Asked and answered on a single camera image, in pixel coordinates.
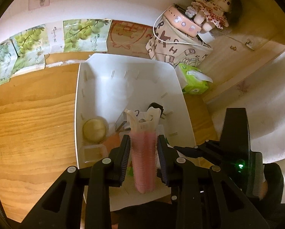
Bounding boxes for clear acrylic sticker box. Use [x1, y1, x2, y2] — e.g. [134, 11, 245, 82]
[79, 144, 108, 169]

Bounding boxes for round cream compact mirror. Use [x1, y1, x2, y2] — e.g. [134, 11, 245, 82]
[82, 118, 106, 143]

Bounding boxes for pink hair roller clip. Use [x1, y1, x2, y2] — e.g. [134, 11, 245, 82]
[124, 107, 161, 194]

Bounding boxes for blue white plastic floss box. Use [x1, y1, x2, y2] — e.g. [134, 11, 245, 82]
[156, 125, 167, 172]

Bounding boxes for black power adapter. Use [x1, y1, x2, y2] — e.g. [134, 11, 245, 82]
[148, 102, 165, 119]

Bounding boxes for white plastic storage bin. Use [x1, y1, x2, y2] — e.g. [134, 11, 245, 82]
[74, 53, 197, 212]

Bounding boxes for green tissue pack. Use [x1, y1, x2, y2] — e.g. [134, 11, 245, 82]
[175, 63, 213, 95]

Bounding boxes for brown cardboard with drawing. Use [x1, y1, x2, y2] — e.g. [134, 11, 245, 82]
[107, 20, 152, 59]

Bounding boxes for beige letter-print fabric bag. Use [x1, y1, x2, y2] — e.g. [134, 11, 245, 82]
[146, 16, 212, 67]

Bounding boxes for green grape printed cardboard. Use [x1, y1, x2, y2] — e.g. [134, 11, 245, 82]
[0, 19, 112, 85]

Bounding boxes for pink sticker-covered case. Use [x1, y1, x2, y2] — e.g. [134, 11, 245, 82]
[164, 5, 202, 37]

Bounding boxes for brown-haired plush doll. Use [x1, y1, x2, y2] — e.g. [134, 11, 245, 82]
[191, 0, 242, 32]

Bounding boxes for white charging cable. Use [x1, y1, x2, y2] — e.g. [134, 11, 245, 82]
[152, 10, 211, 48]

